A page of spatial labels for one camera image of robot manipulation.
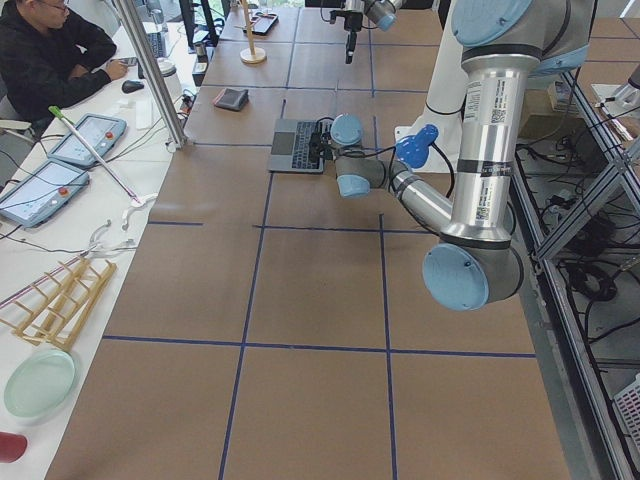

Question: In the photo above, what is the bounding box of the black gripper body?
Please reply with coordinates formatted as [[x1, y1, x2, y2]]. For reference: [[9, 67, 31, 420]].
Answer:
[[343, 10, 362, 32], [319, 140, 334, 160]]

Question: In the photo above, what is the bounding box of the grey laptop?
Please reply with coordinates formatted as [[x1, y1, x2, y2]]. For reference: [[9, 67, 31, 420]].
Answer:
[[267, 119, 330, 174]]

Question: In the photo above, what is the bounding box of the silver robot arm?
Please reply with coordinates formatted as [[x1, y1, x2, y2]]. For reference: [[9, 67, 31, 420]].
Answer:
[[334, 0, 405, 64], [335, 1, 597, 311]]

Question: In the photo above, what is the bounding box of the wine glass rack tray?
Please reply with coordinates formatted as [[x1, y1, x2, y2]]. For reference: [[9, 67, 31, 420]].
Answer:
[[250, 12, 279, 36]]

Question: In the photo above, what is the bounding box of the wooden mug tree stand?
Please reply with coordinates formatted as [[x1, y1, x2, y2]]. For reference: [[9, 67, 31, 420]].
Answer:
[[238, 0, 267, 65]]

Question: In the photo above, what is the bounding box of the folded grey cloth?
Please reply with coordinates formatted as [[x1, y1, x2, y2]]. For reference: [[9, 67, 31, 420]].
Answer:
[[213, 88, 249, 112]]

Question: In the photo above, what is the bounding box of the far teach pendant tablet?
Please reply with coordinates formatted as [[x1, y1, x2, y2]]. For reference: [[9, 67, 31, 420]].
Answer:
[[48, 114, 127, 168]]

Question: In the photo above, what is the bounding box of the teach pendant tablet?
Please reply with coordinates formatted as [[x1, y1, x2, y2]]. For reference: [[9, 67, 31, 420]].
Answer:
[[48, 114, 127, 168], [1, 159, 90, 228]]

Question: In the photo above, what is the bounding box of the near teach pendant tablet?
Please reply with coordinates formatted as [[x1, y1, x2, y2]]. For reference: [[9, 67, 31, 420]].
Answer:
[[1, 159, 90, 228]]

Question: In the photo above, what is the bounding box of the seated person in black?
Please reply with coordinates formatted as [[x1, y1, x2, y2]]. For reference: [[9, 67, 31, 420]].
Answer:
[[1, 1, 128, 122]]

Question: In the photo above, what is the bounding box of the wooden dish rack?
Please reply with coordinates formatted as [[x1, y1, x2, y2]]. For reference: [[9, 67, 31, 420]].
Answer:
[[1, 257, 117, 352]]

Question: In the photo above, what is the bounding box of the green glass plate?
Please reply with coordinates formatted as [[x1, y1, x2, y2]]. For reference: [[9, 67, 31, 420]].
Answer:
[[3, 349, 76, 419]]

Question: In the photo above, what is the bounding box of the white plastic basket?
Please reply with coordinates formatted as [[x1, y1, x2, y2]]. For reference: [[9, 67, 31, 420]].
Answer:
[[613, 374, 640, 452]]

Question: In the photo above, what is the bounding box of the red cup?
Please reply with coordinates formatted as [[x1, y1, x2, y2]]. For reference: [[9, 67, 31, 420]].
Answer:
[[0, 431, 28, 463]]

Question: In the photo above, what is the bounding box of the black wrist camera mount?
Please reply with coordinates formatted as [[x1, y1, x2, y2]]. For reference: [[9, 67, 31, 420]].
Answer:
[[308, 132, 331, 162], [329, 10, 347, 24]]

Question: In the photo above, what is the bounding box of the aluminium frame post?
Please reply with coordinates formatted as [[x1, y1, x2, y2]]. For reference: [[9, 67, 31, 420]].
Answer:
[[114, 0, 188, 153]]

